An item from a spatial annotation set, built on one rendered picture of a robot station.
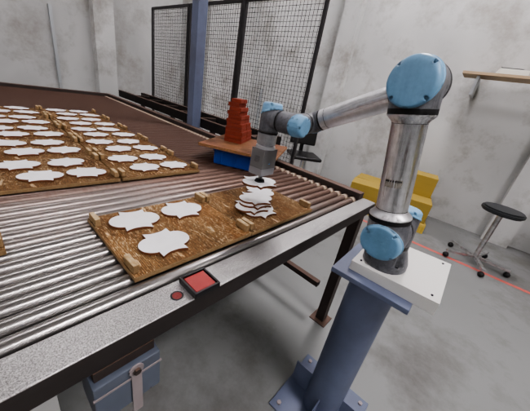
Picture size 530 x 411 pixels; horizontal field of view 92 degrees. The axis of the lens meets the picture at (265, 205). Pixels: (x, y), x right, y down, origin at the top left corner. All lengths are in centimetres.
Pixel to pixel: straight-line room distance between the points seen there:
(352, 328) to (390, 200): 57
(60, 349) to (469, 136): 480
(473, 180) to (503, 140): 62
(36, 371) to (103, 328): 11
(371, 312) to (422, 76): 78
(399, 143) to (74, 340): 83
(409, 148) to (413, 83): 15
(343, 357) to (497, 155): 404
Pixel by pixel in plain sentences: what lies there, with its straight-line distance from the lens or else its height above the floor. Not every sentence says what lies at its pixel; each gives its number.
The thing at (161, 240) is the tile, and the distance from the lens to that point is 84.
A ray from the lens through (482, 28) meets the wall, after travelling 500.
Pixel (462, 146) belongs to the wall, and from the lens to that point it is 483.
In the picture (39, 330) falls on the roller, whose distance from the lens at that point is 70.
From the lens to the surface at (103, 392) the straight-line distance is 71.
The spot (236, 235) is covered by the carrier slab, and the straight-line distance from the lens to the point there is 90.
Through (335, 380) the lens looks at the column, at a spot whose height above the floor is 33.
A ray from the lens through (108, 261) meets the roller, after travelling 83.
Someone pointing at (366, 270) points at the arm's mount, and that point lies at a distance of 99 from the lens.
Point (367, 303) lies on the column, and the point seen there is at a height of 77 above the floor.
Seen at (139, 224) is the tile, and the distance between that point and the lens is 92.
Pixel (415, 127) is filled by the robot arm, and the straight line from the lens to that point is 75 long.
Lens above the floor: 141
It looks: 24 degrees down
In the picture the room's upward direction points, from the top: 11 degrees clockwise
